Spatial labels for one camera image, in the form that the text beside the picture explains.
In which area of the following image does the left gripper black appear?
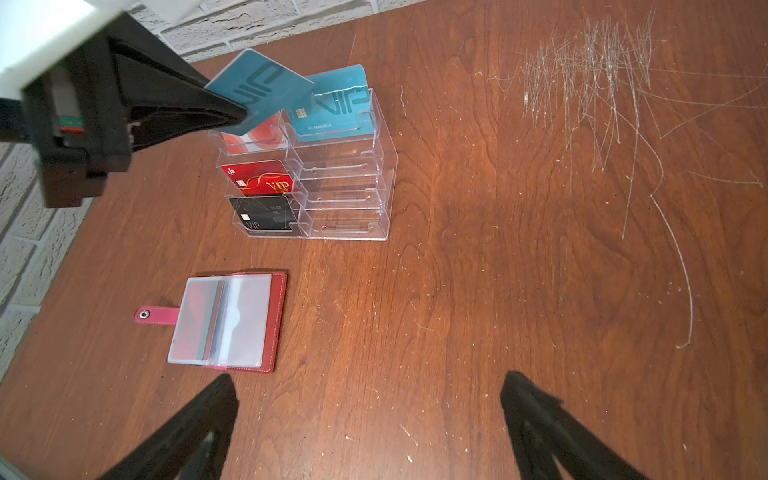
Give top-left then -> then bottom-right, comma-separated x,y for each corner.
22,13 -> 246,208

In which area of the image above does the clear acrylic card display stand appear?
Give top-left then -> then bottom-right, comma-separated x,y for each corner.
208,92 -> 398,241

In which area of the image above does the red leather card wallet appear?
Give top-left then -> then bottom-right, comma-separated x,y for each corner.
134,271 -> 288,374

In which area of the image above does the teal VIP card in stand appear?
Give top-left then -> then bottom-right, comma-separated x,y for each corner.
287,64 -> 375,143

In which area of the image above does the red VIP card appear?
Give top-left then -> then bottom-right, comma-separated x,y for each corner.
220,160 -> 294,196

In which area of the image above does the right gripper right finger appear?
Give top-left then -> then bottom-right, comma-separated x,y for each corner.
500,371 -> 645,479

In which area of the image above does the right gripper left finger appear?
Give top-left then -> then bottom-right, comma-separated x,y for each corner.
101,374 -> 239,479

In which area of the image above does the black VIP card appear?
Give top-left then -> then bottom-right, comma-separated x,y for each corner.
229,195 -> 296,231

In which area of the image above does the white red circle card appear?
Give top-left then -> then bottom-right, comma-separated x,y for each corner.
221,113 -> 288,155

